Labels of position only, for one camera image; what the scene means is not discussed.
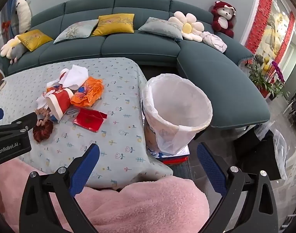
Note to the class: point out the dark dining table set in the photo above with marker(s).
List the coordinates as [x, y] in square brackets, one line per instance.
[295, 106]

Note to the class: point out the white tissue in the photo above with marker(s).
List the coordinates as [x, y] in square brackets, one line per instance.
[75, 76]

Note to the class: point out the red and white paper cup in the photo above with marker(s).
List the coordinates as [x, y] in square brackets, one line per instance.
[61, 99]

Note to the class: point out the torn white paper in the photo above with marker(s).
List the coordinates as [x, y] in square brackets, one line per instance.
[42, 102]

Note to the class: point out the floral light blue tablecloth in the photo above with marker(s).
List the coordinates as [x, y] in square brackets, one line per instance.
[118, 94]

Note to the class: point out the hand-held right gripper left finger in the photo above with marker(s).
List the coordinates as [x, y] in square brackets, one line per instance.
[86, 167]

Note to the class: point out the purple orchid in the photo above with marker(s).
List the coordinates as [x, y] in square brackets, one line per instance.
[279, 71]

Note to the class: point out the shiny red packet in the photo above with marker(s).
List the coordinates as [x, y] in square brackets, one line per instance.
[88, 120]

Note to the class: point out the yellow round ornament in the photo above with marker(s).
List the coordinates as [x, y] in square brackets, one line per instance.
[266, 63]

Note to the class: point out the white flower cushion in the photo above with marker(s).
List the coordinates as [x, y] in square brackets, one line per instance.
[186, 28]

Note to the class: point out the long white plush toy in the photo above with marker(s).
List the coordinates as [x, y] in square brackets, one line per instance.
[24, 14]

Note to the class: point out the orange plastic bag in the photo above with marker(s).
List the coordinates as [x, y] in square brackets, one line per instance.
[89, 92]

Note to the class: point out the clear plastic bag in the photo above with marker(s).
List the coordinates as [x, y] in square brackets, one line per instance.
[263, 129]
[280, 150]

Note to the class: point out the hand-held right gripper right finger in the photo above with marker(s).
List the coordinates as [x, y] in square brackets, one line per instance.
[211, 172]

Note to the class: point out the brown-haired doll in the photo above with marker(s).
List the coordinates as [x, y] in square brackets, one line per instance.
[42, 131]

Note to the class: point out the cream flower plush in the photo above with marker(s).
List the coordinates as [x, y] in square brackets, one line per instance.
[6, 49]

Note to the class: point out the white quilted pillow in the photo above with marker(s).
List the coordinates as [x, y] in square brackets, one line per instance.
[213, 41]

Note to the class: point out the trash can with white liner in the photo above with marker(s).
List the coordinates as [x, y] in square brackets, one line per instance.
[177, 97]

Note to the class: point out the red wall decoration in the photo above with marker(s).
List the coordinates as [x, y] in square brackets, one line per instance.
[257, 17]

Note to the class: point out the pale green embroidered cushion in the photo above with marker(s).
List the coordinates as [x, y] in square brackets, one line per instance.
[75, 31]

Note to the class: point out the large yellow embroidered cushion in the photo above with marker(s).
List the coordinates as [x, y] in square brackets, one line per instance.
[114, 24]

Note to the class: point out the red and blue box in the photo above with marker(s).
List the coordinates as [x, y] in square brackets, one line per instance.
[173, 157]

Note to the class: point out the red and white teddy bear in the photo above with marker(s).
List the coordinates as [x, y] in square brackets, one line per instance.
[223, 17]

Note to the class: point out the pink fleece blanket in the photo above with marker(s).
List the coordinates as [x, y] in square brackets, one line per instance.
[143, 206]

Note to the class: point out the grey plush toy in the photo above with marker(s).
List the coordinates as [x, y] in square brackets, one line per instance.
[18, 51]

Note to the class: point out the teal sectional sofa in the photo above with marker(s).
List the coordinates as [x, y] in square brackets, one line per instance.
[138, 46]

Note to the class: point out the small yellow embroidered cushion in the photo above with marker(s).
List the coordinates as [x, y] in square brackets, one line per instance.
[35, 40]

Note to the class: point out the grey-blue embroidered cushion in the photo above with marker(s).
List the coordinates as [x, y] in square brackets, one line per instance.
[162, 28]

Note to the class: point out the green potted plant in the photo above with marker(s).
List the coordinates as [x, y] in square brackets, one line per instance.
[259, 77]

